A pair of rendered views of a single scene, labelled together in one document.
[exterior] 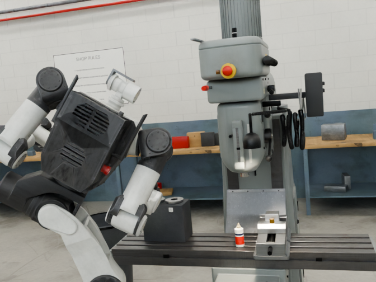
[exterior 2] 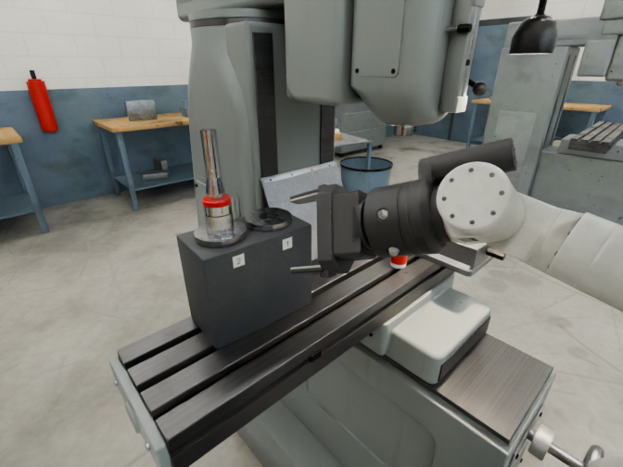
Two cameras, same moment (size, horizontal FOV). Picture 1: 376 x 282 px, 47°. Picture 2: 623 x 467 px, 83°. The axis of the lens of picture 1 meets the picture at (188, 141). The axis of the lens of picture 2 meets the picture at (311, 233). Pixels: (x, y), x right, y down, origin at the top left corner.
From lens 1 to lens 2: 181 cm
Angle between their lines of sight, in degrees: 58
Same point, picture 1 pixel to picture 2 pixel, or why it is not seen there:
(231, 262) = (408, 297)
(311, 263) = not seen: hidden behind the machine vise
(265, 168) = (313, 130)
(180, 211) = (307, 239)
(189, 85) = not seen: outside the picture
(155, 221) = (247, 287)
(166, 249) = (314, 340)
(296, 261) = not seen: hidden behind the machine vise
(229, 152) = (435, 74)
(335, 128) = (145, 106)
